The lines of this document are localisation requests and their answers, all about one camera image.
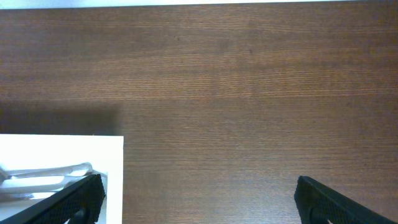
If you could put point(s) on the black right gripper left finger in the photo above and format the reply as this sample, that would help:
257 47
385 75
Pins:
79 203

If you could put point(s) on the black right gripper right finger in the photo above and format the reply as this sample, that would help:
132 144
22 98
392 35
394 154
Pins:
318 204

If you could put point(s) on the steel tablespoon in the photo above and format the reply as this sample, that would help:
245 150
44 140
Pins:
33 188

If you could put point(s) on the white plastic cutlery tray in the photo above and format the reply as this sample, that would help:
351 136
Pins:
22 153

